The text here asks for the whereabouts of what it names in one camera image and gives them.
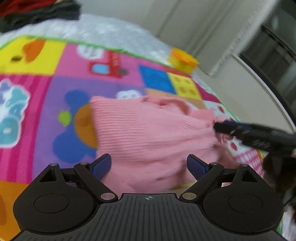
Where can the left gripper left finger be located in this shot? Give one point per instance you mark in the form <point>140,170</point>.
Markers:
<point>88,176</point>

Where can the dark gloved right hand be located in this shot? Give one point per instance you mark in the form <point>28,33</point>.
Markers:
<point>279,174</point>

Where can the beige window curtain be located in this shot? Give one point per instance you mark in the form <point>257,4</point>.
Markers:
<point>225,27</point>

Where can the pink ribbed knit sweater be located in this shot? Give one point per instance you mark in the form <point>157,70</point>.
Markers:
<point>149,139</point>

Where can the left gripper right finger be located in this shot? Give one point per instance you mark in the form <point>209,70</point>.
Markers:
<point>208,178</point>

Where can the colourful cartoon play mat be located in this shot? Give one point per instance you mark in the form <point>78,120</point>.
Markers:
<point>47,126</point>

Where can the red fleece garment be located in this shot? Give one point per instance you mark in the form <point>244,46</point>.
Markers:
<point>21,6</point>

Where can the white quilted mattress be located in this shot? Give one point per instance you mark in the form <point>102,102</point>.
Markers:
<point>110,33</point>

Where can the dark green garment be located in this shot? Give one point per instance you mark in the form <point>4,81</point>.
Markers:
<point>64,10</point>

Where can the yellow round plastic container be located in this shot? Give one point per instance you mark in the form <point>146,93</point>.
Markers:
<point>183,61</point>

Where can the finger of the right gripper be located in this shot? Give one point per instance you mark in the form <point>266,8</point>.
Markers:
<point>232,128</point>
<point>255,140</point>

